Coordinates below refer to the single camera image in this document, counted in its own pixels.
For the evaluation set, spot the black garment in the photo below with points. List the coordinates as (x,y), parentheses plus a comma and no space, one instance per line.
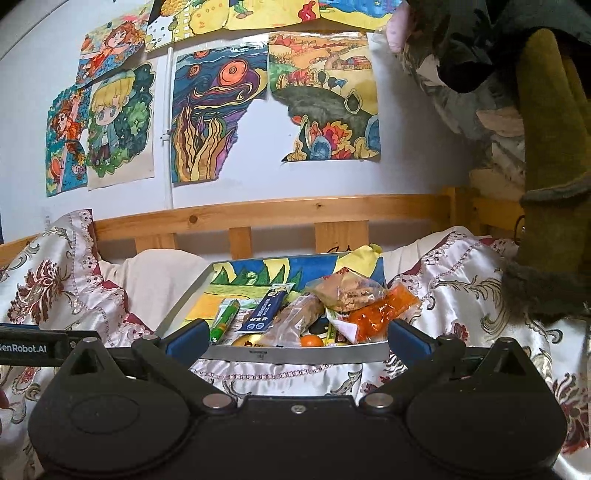
(471,37)

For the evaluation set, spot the blond figure wall poster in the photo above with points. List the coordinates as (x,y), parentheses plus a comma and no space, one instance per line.
(120,124)

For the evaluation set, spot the satin floral blanket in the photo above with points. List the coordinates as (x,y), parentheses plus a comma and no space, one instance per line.
(461,286)

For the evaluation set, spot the white pillow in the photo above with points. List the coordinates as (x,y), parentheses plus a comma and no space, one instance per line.
(152,286)

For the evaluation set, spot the white wall pipe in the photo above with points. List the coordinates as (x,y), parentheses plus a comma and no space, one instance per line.
(169,129)

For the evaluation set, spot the swirl pattern wall poster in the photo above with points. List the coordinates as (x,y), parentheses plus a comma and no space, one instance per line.
(217,110)

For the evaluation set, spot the small green stick packet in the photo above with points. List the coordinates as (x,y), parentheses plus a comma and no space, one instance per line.
(226,318)

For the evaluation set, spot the clear red print cracker packet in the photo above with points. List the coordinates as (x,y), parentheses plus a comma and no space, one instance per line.
(346,290)

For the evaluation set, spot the leaf print cloth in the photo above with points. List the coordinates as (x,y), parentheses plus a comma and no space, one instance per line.
(461,106)

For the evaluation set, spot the red haired figure wall poster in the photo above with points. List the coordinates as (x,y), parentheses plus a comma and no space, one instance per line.
(111,46)

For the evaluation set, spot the dragon drawing paper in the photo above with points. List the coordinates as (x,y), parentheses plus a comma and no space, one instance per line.
(249,277)

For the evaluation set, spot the pink cloth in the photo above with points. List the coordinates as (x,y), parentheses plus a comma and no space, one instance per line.
(397,32)

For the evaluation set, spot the orange haired figure wall poster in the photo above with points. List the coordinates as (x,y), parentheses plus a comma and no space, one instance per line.
(64,138)

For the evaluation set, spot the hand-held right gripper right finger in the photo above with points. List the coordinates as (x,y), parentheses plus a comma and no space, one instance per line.
(408,342)

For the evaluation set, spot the orange clear snack packet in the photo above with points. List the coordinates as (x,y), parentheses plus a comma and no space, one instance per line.
(383,314)

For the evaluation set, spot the yellow building wall poster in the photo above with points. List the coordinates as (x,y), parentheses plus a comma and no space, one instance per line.
(189,23)

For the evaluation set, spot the gold ingot snack packet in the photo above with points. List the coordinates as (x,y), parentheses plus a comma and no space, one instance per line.
(244,341)

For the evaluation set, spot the yellow flame wall poster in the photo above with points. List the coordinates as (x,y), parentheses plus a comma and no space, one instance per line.
(272,14)

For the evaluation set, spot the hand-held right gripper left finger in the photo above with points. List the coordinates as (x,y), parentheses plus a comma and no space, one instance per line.
(187,341)

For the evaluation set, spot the yellow green snack packet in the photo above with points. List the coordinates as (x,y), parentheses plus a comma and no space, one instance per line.
(333,332)

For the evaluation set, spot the navy white strip packet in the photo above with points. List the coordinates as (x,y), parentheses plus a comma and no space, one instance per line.
(265,309)

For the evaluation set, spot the small orange fruit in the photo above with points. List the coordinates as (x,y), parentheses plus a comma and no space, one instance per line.
(310,340)

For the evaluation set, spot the blue yellow wall poster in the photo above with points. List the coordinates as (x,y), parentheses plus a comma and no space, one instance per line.
(360,11)

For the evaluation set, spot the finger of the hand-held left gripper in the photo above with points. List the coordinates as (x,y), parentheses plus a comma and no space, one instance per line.
(55,336)
(18,326)

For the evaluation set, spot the grey shallow tray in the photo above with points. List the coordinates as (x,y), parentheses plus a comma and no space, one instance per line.
(295,354)

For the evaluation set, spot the landscape wall poster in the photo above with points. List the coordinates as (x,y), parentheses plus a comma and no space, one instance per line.
(323,92)

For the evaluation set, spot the clear bread packet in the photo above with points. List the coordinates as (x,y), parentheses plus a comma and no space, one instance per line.
(291,318)

